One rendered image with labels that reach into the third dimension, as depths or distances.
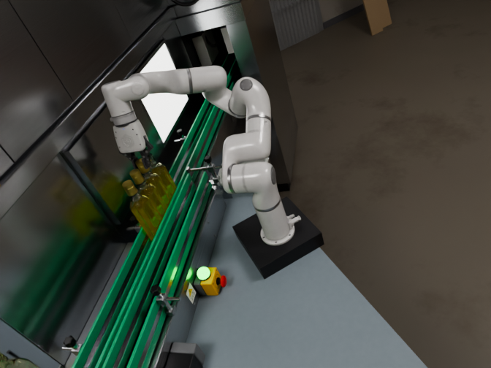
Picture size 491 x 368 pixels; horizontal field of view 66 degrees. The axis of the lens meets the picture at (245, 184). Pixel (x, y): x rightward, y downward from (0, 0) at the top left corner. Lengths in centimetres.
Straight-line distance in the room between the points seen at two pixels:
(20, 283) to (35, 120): 46
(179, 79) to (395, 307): 150
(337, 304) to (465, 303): 101
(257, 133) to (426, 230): 145
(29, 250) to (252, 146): 71
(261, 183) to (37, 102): 71
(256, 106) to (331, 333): 73
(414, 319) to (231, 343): 108
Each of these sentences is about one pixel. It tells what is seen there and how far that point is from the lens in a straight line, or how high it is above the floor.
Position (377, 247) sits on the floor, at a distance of 232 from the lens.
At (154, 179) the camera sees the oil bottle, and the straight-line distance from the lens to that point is 139.
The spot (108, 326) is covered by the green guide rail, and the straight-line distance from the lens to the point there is 128.
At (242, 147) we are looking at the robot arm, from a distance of 121.
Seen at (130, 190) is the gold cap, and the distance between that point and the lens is 129.
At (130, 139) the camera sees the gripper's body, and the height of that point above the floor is 126.
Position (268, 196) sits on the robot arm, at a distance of 119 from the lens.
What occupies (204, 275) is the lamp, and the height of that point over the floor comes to 85.
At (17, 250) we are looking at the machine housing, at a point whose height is 123.
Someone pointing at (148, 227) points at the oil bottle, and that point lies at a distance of 138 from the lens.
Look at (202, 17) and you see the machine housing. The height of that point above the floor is 130.
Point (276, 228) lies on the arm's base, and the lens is 130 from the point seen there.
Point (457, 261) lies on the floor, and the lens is 229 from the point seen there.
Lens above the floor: 181
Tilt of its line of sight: 38 degrees down
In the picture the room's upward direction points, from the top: 21 degrees counter-clockwise
